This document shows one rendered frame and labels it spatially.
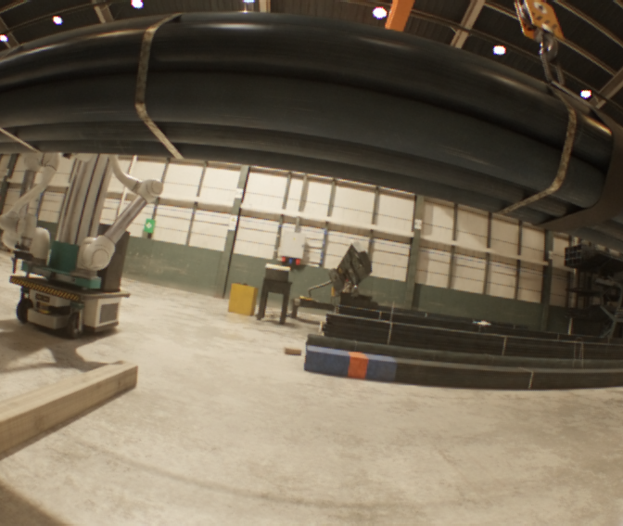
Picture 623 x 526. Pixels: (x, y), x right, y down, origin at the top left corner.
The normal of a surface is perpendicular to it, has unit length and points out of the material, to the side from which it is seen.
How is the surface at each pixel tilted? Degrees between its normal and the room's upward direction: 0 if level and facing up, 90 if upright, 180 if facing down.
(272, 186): 90
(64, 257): 90
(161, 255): 90
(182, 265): 90
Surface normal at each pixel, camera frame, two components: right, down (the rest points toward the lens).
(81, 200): 0.19, -0.07
